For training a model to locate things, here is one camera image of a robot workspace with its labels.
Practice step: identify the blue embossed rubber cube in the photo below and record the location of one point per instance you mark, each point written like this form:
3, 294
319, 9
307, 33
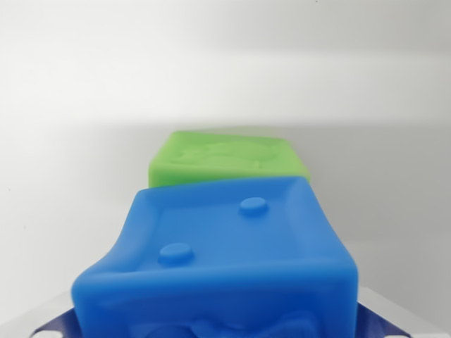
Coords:
225, 246

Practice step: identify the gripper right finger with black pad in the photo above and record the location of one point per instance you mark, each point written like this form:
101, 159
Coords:
387, 317

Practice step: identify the green embossed rubber cube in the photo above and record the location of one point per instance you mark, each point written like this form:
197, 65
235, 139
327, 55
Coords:
225, 158

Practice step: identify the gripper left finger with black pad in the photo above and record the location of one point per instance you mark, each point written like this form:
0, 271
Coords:
42, 322

